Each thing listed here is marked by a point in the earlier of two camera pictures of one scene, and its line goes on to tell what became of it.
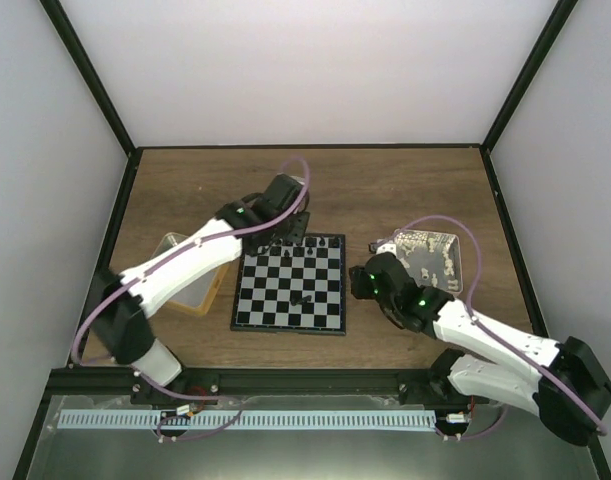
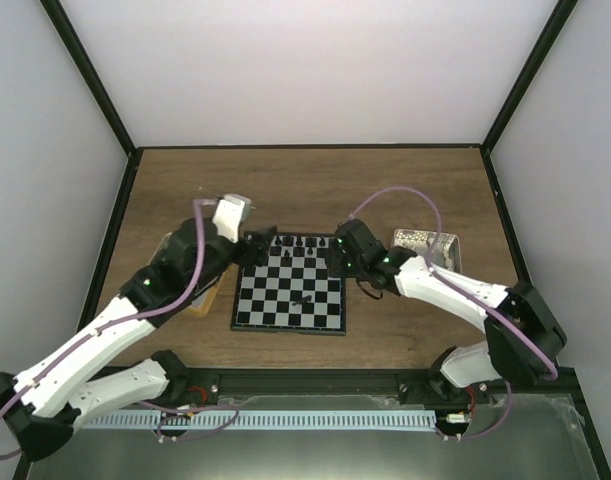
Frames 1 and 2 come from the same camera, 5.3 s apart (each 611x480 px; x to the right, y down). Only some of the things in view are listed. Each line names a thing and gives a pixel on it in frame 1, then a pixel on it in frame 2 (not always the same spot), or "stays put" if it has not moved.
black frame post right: [555, 22] stays put
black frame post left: [88, 73] stays put
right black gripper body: [362, 291] to [341, 270]
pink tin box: [433, 258] stays put
